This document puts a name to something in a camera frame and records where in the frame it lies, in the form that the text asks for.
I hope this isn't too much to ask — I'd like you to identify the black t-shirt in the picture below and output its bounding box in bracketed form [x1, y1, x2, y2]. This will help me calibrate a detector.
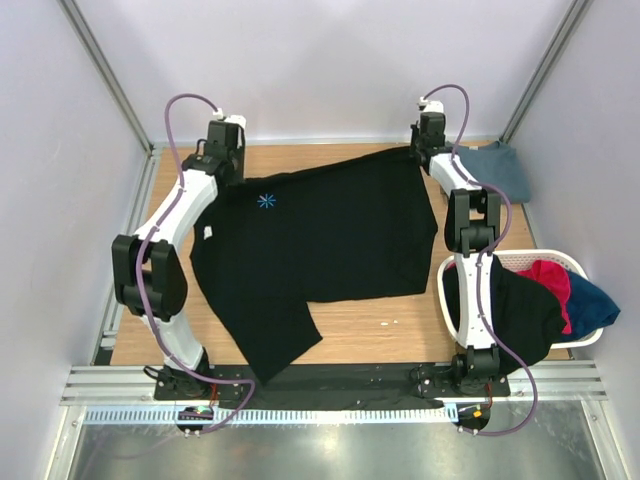
[190, 147, 438, 383]

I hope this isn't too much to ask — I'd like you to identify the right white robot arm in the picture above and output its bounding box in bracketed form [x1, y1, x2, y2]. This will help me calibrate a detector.
[411, 98, 501, 399]

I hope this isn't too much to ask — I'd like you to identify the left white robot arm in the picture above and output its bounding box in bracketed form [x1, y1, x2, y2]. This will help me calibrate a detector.
[111, 113, 246, 400]

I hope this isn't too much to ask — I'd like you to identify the folded teal t-shirt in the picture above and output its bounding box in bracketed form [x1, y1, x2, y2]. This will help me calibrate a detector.
[457, 141, 531, 204]

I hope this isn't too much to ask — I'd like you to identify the white laundry basket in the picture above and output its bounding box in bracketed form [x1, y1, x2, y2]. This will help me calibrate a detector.
[436, 248, 606, 351]

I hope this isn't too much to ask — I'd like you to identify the red garment in basket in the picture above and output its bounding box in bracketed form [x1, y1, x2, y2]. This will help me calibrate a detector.
[517, 260, 573, 335]

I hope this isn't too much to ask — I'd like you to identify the black garment in basket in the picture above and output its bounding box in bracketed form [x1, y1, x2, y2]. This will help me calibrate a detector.
[442, 259, 569, 376]

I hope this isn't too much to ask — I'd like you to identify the navy garment in basket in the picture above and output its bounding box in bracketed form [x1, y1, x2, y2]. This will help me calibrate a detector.
[565, 271, 621, 340]

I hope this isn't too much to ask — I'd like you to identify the right aluminium corner post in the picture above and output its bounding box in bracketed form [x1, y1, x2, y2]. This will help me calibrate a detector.
[499, 0, 593, 143]

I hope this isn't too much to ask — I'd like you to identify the aluminium corner post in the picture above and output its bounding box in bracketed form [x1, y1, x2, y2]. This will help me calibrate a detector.
[56, 0, 153, 156]
[499, 0, 593, 143]

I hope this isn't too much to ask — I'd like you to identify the left aluminium corner post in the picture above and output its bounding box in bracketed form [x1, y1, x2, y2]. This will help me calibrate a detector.
[56, 0, 153, 156]

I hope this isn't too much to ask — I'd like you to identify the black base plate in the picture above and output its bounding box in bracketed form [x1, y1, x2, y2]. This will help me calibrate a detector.
[143, 363, 510, 411]

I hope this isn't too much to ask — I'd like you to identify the aluminium front rail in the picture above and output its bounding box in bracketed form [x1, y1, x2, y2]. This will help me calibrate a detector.
[61, 360, 607, 410]

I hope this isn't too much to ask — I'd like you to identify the white slotted cable duct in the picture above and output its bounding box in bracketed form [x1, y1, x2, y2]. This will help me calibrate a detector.
[84, 404, 458, 426]

